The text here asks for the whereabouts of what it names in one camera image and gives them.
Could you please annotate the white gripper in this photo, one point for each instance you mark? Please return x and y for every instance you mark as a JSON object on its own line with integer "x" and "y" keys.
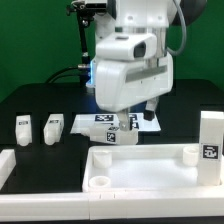
{"x": 120, "y": 85}

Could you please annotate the white desk tabletop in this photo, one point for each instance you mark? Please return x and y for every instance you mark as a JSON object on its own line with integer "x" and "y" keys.
{"x": 159, "y": 167}

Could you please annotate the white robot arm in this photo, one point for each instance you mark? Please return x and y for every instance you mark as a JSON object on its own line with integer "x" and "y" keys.
{"x": 146, "y": 16}

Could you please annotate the white marker base sheet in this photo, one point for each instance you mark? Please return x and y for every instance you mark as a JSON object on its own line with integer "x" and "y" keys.
{"x": 84, "y": 121}

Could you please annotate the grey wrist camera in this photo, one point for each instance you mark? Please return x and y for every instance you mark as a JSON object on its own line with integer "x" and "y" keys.
{"x": 127, "y": 47}

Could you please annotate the black camera stand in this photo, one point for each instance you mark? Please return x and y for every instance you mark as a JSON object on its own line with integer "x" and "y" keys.
{"x": 84, "y": 17}

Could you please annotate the white U-shaped fence frame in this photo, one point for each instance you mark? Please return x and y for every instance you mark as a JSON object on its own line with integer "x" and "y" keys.
{"x": 107, "y": 205}

